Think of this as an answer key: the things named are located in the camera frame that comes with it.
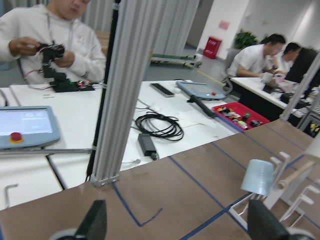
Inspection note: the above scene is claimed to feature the person in white hoodie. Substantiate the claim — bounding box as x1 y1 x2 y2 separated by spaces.
0 0 106 85

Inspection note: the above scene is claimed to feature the blue teach pendant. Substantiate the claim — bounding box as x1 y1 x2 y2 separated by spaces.
176 80 226 101
0 105 60 150

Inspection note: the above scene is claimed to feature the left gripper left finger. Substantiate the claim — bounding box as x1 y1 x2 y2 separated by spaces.
73 200 107 240

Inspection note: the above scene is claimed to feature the red parts tray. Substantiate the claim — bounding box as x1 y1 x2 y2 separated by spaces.
211 102 270 132

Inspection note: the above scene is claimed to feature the black power adapter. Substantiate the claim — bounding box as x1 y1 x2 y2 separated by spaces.
137 133 159 161

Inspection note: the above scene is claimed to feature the cream white cup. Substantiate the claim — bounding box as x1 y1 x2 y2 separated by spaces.
304 136 320 162

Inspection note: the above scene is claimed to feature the coiled black cable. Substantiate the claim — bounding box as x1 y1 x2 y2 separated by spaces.
134 111 185 142

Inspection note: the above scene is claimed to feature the light blue cup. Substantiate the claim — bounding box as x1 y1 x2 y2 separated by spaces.
241 159 274 196

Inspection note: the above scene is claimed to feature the green potted plant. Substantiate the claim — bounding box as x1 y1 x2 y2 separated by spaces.
234 31 258 50

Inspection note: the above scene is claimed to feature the white keyboard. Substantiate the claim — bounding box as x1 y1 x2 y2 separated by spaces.
149 83 175 98

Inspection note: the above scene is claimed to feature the white wire cup rack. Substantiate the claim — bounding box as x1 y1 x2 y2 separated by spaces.
228 152 320 230

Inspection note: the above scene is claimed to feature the aluminium frame post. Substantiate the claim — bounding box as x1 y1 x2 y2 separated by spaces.
89 0 201 188

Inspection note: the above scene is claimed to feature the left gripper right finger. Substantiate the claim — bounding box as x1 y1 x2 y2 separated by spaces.
247 199 290 240

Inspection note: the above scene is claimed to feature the reacher grabber tool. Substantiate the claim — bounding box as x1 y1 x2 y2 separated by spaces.
0 148 92 155

